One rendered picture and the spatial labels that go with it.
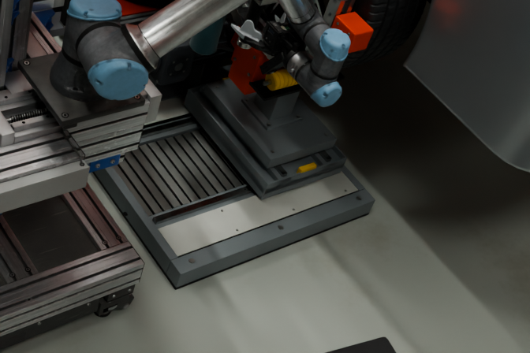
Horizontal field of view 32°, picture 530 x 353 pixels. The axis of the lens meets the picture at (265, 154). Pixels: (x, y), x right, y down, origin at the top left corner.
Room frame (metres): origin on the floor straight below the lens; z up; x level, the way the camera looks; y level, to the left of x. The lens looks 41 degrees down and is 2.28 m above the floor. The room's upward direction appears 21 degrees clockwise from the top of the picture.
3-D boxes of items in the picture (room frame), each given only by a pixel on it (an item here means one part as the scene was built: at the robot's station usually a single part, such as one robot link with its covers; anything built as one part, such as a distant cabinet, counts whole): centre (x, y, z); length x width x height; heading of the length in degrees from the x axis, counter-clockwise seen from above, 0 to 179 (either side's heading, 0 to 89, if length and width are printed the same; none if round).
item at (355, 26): (2.24, -0.10, 0.85); 0.09 x 0.08 x 0.07; 50
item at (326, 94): (1.95, -0.07, 0.85); 0.11 x 0.08 x 0.09; 50
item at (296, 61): (2.00, 0.00, 0.85); 0.08 x 0.05 x 0.08; 140
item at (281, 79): (2.43, -0.01, 0.51); 0.29 x 0.06 x 0.06; 140
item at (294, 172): (2.57, 0.03, 0.13); 0.50 x 0.36 x 0.10; 50
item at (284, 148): (2.57, 0.03, 0.32); 0.40 x 0.30 x 0.28; 50
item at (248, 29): (2.07, 0.16, 0.85); 0.09 x 0.03 x 0.06; 86
